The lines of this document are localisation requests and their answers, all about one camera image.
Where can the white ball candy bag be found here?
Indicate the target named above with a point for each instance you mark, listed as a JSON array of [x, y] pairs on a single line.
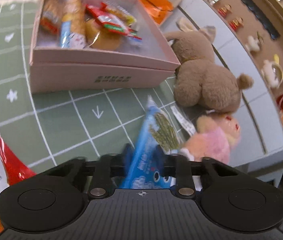
[[119, 12]]

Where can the blue seaweed snack bag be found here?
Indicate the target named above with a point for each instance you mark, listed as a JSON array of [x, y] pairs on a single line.
[[156, 137]]

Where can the white teapot ornament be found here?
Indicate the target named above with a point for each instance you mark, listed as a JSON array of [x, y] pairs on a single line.
[[272, 72]]

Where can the round yellow pastry packet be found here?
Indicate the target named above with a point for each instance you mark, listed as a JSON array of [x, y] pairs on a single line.
[[99, 37]]

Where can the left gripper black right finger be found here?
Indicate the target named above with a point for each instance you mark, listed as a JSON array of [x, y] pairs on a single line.
[[178, 167]]

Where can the red snack packet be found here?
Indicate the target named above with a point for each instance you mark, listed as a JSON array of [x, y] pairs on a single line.
[[111, 22]]

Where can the green grid tablecloth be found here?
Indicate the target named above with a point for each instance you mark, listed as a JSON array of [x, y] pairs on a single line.
[[44, 130]]

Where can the pink cardboard box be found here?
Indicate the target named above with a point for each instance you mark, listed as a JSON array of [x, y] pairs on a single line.
[[135, 64]]

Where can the red gold figurine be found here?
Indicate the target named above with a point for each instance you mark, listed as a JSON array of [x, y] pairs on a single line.
[[236, 23], [225, 10]]

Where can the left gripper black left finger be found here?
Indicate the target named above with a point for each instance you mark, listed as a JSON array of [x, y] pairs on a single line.
[[107, 171]]

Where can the long bread stick packet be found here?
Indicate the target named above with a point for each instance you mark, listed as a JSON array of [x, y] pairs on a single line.
[[72, 31]]

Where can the brown plush bear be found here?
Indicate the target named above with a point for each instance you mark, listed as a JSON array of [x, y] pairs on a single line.
[[199, 80]]

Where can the brown biscuit packet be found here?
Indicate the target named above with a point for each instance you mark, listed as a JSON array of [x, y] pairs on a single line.
[[51, 16]]

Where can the pink plush toy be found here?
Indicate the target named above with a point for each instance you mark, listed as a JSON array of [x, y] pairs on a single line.
[[216, 135]]

